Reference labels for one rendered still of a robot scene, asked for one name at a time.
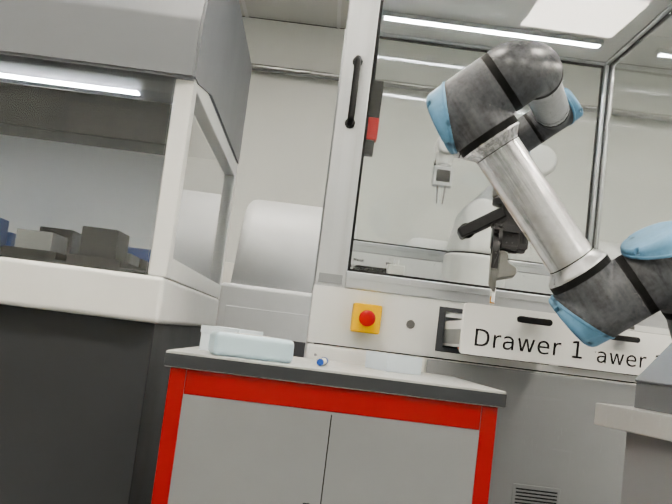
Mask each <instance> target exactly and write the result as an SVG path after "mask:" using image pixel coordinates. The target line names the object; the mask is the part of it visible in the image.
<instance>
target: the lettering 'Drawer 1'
mask: <svg viewBox="0 0 672 504"><path fill-rule="evenodd" d="M478 331H483V332H485V333H486V334H487V341H486V342H485V343H484V344H477V337H478ZM505 338H510V339H511V340H512V342H508V341H507V342H504V343H503V348H504V349H505V350H509V349H511V350H513V346H514V340H513V338H512V337H509V336H506V337H504V339H505ZM518 340H519V347H520V351H523V349H524V347H525V344H526V342H527V348H528V352H531V350H532V347H533V345H534V342H535V340H533V341H532V344H531V347H530V349H529V343H528V339H525V341H524V344H523V347H522V346H521V339H520V338H518ZM488 342H489V333H488V332H487V331H486V330H484V329H477V328H476V334H475V343H474V345H475V346H485V345H487V344H488ZM579 342H580V341H573V343H577V348H576V356H572V358H579V359H582V357H578V352H579ZM506 343H511V347H510V348H506V347H505V344H506ZM541 343H546V344H547V347H544V346H540V344H541ZM540 348H546V349H549V343H548V342H546V341H541V342H539V344H538V347H537V349H538V352H539V353H540V354H544V355H545V354H548V352H547V353H543V352H541V351H540Z"/></svg>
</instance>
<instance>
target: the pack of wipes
mask: <svg viewBox="0 0 672 504"><path fill-rule="evenodd" d="M208 350H209V352H210V353H213V354H215V355H218V356H227V357H236V358H244V359H253V360H262V361H271V362H279V363H290V362H291V361H292V359H293V353H294V343H293V341H291V340H287V339H281V338H273V337H268V336H261V335H252V334H244V333H236V332H234V333H232V332H223V331H212V332H211V333H210V338H209V345H208Z"/></svg>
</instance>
